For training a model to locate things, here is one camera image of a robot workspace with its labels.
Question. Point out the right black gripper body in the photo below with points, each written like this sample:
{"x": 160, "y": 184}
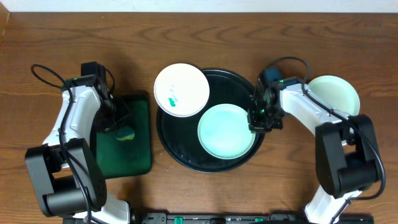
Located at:
{"x": 266, "y": 118}

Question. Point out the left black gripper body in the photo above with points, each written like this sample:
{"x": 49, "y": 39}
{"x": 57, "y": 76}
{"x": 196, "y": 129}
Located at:
{"x": 115, "y": 121}

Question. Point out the green scouring sponge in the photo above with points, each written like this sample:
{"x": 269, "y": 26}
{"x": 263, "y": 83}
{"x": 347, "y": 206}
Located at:
{"x": 125, "y": 133}

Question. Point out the pale green plate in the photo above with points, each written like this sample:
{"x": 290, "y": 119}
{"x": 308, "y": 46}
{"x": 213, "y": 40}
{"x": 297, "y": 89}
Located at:
{"x": 337, "y": 92}
{"x": 223, "y": 132}

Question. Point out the pale green plate front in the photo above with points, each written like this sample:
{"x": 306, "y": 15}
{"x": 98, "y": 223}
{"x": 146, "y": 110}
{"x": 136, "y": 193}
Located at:
{"x": 337, "y": 92}

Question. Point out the white plate with green smear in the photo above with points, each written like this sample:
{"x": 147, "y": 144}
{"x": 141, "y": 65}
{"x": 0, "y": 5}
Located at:
{"x": 181, "y": 90}

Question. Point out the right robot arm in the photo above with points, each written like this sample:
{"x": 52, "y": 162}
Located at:
{"x": 347, "y": 160}

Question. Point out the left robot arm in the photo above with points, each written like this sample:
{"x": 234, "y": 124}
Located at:
{"x": 63, "y": 170}

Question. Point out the black rectangular water tray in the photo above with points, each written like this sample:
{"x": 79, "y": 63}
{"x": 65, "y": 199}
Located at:
{"x": 126, "y": 158}

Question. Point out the black round tray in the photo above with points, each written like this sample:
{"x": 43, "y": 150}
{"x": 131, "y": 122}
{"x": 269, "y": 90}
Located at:
{"x": 179, "y": 135}

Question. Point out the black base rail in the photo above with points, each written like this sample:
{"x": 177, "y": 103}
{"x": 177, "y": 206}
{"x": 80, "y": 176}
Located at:
{"x": 163, "y": 218}

